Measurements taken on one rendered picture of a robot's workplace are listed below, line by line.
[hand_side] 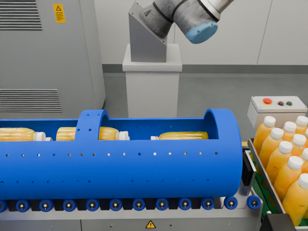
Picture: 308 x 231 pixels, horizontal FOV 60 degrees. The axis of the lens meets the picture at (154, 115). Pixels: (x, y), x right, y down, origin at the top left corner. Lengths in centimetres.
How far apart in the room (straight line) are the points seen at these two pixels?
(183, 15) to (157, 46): 21
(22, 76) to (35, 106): 32
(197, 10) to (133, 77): 48
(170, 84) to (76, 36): 111
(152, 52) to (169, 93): 25
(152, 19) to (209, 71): 249
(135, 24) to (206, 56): 244
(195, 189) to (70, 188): 36
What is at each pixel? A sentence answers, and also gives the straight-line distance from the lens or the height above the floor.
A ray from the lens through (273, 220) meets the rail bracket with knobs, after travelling 90.
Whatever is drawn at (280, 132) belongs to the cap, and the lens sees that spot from 105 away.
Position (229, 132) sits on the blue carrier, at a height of 122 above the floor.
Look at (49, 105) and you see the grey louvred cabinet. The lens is 277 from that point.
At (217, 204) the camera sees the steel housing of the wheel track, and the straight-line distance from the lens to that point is 98.
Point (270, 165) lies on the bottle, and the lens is 103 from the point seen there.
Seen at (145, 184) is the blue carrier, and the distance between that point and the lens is 78.
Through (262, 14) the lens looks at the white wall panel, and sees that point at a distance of 377.
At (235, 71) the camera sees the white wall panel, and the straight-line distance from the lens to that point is 393.
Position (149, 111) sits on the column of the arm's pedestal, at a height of 79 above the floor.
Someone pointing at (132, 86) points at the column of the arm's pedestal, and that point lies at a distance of 152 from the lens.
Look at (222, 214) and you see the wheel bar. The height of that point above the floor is 92.
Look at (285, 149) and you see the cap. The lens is 99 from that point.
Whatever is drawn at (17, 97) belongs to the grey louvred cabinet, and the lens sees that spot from 285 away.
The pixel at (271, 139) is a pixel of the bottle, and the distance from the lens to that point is 105.
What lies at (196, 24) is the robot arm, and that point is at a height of 133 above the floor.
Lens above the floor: 170
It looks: 35 degrees down
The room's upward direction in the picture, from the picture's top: straight up
